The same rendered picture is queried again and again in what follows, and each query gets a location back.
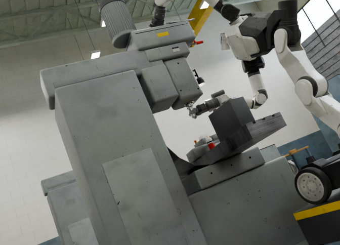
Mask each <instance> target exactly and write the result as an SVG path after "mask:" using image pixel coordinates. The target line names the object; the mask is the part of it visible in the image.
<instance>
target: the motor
mask: <svg viewBox="0 0 340 245"><path fill-rule="evenodd" d="M99 12H100V14H101V16H102V19H103V21H104V24H105V26H106V28H107V31H108V33H109V36H110V38H111V40H112V43H113V45H114V47H115V48H118V49H123V48H126V46H127V43H128V40H129V36H130V33H131V32H132V31H136V30H137V29H136V27H135V24H134V22H133V20H132V18H131V15H130V13H129V11H128V9H127V6H126V4H125V2H124V0H103V1H102V2H101V4H100V5H99Z"/></svg>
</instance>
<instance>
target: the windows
mask: <svg viewBox="0 0 340 245"><path fill-rule="evenodd" d="M339 9H340V0H308V1H307V2H306V3H305V4H304V5H303V6H302V7H301V8H300V9H299V10H298V12H297V20H298V25H299V29H300V31H301V33H302V36H301V43H302V42H303V41H304V40H305V39H306V38H308V37H309V36H310V35H311V34H312V33H313V32H314V31H315V32H316V33H317V35H319V34H318V32H317V31H316V29H317V28H319V27H320V26H321V25H322V24H323V23H324V22H325V21H326V20H327V19H329V18H330V17H331V16H332V15H333V14H334V15H335V16H336V18H338V17H337V15H336V13H335V12H336V11H337V10H339Z"/></svg>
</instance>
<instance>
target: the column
mask: <svg viewBox="0 0 340 245"><path fill-rule="evenodd" d="M55 120H56V123H57V126H58V129H59V132H60V135H61V137H62V140H63V143H64V146H65V149H66V152H67V155H68V158H69V160H70V163H71V166H72V169H73V172H74V175H75V178H76V181H77V183H78V186H79V189H80V192H81V195H82V198H83V201H84V204H85V207H86V209H87V212H88V215H89V218H90V221H91V224H92V227H93V230H94V232H95V235H96V238H97V241H98V244H99V245H208V243H207V241H206V238H205V236H204V234H203V231H202V229H201V227H200V224H199V222H198V219H197V217H196V215H195V212H194V210H193V208H192V205H191V202H190V200H189V198H188V195H187V193H186V191H185V188H184V186H183V184H182V181H181V179H180V177H179V174H178V172H177V169H176V167H175V165H174V162H173V160H172V158H171V155H170V153H169V151H168V148H167V146H166V144H165V141H164V139H163V137H162V134H161V132H160V130H159V127H158V125H157V123H156V120H155V118H154V115H153V113H152V111H151V108H150V106H149V104H148V101H147V99H146V97H145V94H144V92H143V90H142V87H141V85H140V82H139V80H138V78H137V75H136V73H135V71H134V70H130V71H125V72H121V73H117V74H113V75H109V76H105V77H100V78H96V79H92V80H87V81H83V82H80V83H76V84H72V85H68V86H63V87H59V88H56V89H55Z"/></svg>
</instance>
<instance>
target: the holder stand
mask: <svg viewBox="0 0 340 245"><path fill-rule="evenodd" d="M208 117H209V119H210V122H211V124H212V126H213V128H214V130H215V132H216V134H217V136H218V139H219V141H220V142H222V141H223V140H225V139H226V138H227V137H229V136H230V135H231V134H233V133H234V132H235V131H237V130H238V129H239V128H241V127H242V126H243V125H245V124H247V123H249V122H253V121H255V119H254V117H253V115H252V113H251V111H250V109H249V107H248V105H247V103H246V101H245V99H244V97H239V98H236V97H232V98H230V99H228V100H226V101H224V102H223V103H222V105H221V106H219V107H217V108H216V109H214V110H213V113H211V114H210V115H209V116H208Z"/></svg>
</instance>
